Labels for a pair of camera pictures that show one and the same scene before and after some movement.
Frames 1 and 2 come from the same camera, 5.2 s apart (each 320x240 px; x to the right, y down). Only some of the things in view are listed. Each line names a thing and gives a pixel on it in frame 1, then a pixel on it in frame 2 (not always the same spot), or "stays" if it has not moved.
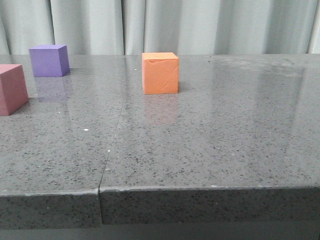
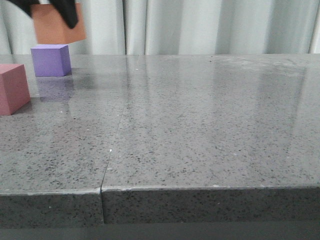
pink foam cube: x=13 y=90 stays
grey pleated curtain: x=130 y=27 stays
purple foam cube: x=49 y=60 stays
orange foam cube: x=160 y=72 → x=52 y=27
